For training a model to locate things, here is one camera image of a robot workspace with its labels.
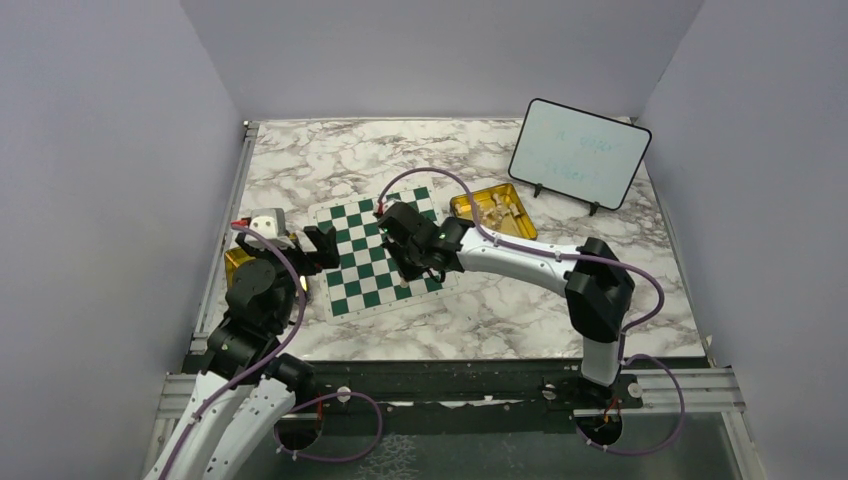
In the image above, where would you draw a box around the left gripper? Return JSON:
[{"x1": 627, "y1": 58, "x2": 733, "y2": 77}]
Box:
[{"x1": 239, "y1": 225, "x2": 340, "y2": 330}]

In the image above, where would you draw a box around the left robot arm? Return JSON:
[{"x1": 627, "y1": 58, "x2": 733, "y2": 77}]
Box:
[{"x1": 147, "y1": 216, "x2": 340, "y2": 479}]

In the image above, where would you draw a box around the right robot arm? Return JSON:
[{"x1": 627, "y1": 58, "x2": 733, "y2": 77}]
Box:
[{"x1": 376, "y1": 202, "x2": 635, "y2": 407}]

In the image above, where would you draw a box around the green white chess board mat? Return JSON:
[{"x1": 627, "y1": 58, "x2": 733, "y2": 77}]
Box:
[{"x1": 308, "y1": 195, "x2": 461, "y2": 324}]

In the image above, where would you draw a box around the gold tin with light pieces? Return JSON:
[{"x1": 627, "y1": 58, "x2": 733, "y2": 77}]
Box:
[{"x1": 472, "y1": 183, "x2": 538, "y2": 240}]

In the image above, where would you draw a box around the gold tin with dark pieces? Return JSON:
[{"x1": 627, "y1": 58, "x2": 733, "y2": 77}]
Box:
[{"x1": 224, "y1": 247, "x2": 253, "y2": 288}]

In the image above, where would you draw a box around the small whiteboard on stand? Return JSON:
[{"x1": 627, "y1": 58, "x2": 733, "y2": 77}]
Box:
[{"x1": 507, "y1": 98, "x2": 652, "y2": 211}]

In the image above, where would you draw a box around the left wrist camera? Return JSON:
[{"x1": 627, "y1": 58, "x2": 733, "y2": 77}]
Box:
[{"x1": 248, "y1": 208, "x2": 294, "y2": 250}]

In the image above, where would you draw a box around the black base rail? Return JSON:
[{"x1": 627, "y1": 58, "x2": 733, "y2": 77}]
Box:
[{"x1": 182, "y1": 357, "x2": 743, "y2": 439}]

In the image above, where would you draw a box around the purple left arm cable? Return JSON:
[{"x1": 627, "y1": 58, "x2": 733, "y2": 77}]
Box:
[{"x1": 155, "y1": 221, "x2": 308, "y2": 480}]

